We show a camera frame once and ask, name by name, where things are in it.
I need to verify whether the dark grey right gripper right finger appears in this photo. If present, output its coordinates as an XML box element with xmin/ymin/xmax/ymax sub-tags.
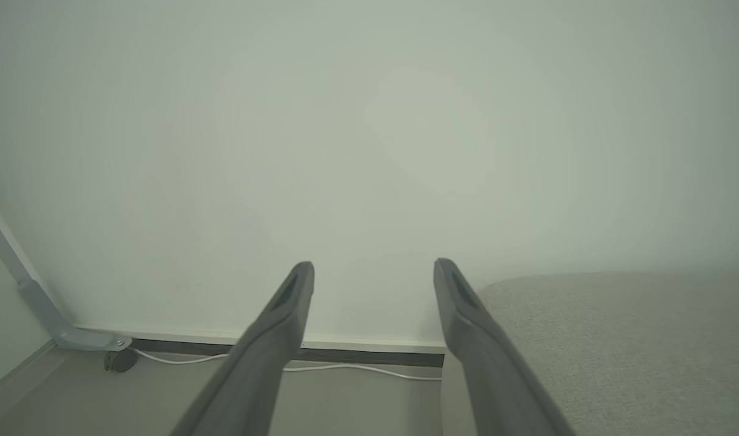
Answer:
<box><xmin>432</xmin><ymin>259</ymin><xmax>576</xmax><ymax>436</ymax></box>

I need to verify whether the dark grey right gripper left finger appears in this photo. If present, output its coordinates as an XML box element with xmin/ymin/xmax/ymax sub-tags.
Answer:
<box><xmin>171</xmin><ymin>262</ymin><xmax>315</xmax><ymax>436</ymax></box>

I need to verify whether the dark grey and white baseboard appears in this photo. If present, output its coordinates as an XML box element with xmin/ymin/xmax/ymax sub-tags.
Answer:
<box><xmin>73</xmin><ymin>323</ymin><xmax>446</xmax><ymax>369</ymax></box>

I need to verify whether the light grey fabric sofa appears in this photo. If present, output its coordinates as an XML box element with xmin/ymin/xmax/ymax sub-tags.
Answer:
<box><xmin>440</xmin><ymin>271</ymin><xmax>739</xmax><ymax>436</ymax></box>

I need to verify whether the black caster wheel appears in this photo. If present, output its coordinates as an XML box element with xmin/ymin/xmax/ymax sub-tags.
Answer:
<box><xmin>104</xmin><ymin>348</ymin><xmax>139</xmax><ymax>374</ymax></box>

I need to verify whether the thin white floor cable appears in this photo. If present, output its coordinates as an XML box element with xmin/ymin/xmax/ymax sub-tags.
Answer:
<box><xmin>131</xmin><ymin>348</ymin><xmax>443</xmax><ymax>382</ymax></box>

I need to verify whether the grey metal frame leg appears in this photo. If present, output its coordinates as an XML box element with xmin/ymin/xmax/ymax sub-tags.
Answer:
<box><xmin>0</xmin><ymin>187</ymin><xmax>133</xmax><ymax>352</ymax></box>

